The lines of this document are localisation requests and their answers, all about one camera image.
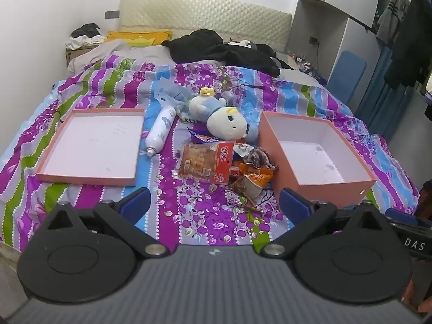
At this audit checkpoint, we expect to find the grey striped hanging garment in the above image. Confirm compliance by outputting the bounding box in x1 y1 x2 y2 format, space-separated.
376 0 411 48

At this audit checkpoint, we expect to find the deep pink cardboard box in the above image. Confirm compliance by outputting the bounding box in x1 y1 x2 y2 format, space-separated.
258 111 377 210

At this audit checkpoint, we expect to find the purple floral striped quilt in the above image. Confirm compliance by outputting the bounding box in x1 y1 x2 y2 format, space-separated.
0 54 421 248

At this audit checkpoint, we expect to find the brown cardboard box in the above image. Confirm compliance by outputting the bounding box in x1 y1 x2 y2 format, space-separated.
65 44 102 67

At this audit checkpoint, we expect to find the white wardrobe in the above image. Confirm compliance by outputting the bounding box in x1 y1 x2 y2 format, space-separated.
287 0 384 86

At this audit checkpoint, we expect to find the white and blue plush toy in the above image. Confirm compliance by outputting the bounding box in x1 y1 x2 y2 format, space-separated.
188 87 260 141

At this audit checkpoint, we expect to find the black clothing pile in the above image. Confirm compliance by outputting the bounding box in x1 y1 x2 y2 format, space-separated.
162 29 294 77

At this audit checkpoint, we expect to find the orange snack packet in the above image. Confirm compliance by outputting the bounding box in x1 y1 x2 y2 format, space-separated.
229 162 275 199

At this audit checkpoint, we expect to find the white spray bottle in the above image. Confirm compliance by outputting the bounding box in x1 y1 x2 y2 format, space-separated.
145 106 177 157

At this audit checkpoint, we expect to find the blue snack packet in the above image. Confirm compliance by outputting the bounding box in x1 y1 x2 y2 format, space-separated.
187 126 224 144

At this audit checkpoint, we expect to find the yellow pillow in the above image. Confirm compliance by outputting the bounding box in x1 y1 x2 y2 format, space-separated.
104 30 173 48

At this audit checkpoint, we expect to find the shallow pink box lid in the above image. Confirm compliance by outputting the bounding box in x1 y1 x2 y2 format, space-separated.
35 108 146 187

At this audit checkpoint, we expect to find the white and black clothes heap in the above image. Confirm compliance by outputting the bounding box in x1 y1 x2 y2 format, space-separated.
65 23 106 50

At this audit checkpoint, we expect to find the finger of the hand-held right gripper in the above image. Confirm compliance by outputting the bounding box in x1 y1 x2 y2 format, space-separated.
385 207 432 228

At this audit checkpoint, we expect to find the pale blue plastic bag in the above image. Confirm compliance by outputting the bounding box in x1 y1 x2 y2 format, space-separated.
153 77 190 109

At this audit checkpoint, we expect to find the blue hanging garment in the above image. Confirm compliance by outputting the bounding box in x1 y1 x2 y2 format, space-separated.
354 45 422 142

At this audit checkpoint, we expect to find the small brown snack packet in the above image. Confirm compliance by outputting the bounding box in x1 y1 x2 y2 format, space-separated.
244 147 279 171

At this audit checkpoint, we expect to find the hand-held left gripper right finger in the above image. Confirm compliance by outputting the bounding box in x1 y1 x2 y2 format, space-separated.
263 187 387 258

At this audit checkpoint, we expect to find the blue chair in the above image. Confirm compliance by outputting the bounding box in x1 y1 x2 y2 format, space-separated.
326 50 367 109

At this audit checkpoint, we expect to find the black hanging jacket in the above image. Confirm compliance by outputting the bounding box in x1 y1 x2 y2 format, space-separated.
384 0 432 90

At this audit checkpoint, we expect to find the cream quilted headboard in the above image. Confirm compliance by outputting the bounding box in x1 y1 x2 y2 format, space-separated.
119 0 293 55

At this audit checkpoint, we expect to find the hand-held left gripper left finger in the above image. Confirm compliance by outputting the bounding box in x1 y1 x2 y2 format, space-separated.
45 187 169 258

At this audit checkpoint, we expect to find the clear red snack packet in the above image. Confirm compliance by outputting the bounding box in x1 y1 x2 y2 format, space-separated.
177 141 236 185

